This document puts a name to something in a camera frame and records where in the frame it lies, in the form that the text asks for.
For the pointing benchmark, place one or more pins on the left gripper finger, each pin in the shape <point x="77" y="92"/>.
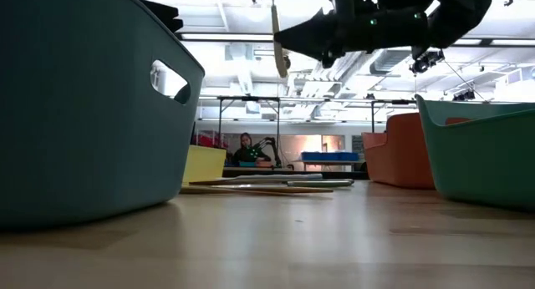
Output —
<point x="169" y="18"/>

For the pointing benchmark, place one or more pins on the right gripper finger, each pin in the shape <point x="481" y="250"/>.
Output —
<point x="305" y="36"/>

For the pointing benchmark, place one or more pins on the teal wave-patterned cutlery piece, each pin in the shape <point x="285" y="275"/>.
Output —
<point x="259" y="178"/>

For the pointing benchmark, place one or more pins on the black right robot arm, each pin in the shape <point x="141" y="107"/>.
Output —
<point x="460" y="13"/>

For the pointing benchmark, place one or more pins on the black background robot arm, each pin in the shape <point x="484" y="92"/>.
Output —
<point x="269" y="147"/>

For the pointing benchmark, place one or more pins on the round black ceiling device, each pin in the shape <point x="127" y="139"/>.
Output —
<point x="287" y="63"/>

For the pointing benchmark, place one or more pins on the long ceiling light bar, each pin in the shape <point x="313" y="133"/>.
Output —
<point x="225" y="37"/>

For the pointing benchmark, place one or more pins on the black ceiling track light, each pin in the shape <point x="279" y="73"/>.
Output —
<point x="464" y="95"/>

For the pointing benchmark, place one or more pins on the blue storage bins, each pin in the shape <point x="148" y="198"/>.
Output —
<point x="330" y="156"/>

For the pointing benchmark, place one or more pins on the person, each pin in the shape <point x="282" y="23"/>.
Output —
<point x="248" y="149"/>

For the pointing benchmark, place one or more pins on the red storage crates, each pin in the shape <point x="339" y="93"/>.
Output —
<point x="207" y="139"/>

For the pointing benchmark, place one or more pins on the dark teal plastic bin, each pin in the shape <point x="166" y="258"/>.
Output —
<point x="83" y="113"/>

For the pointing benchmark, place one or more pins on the orange plastic bin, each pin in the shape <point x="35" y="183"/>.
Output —
<point x="401" y="155"/>

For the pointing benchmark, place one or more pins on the dark background workbench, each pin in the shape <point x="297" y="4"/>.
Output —
<point x="292" y="172"/>

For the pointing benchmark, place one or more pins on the yellow plastic bin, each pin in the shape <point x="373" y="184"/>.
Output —
<point x="205" y="163"/>

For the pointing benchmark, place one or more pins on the green plastic bin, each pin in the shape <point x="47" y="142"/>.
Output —
<point x="480" y="163"/>

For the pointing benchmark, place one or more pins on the black ceiling camera rig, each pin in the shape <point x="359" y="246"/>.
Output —
<point x="426" y="61"/>

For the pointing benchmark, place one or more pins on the black metal frame stand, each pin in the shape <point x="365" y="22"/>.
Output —
<point x="393" y="101"/>
<point x="248" y="98"/>

